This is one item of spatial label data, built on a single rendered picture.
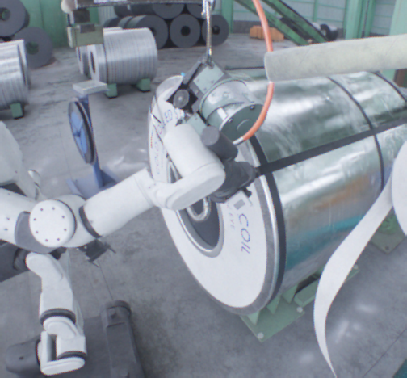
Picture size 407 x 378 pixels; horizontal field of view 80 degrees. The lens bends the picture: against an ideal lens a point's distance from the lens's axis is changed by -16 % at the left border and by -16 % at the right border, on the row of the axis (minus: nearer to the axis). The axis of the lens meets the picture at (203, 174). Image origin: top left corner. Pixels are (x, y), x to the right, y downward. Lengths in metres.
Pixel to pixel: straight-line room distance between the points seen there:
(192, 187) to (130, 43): 5.68
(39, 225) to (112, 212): 0.12
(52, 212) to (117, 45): 5.59
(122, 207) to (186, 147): 0.15
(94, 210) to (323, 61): 0.39
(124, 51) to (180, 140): 5.50
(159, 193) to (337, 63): 0.31
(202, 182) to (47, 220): 0.26
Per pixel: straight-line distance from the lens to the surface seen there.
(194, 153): 0.47
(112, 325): 1.67
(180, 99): 0.85
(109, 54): 5.88
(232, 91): 0.71
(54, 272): 0.98
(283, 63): 0.30
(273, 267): 0.99
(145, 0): 1.64
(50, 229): 0.48
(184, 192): 0.45
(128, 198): 0.47
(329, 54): 0.30
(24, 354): 1.57
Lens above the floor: 1.61
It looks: 32 degrees down
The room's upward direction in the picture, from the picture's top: straight up
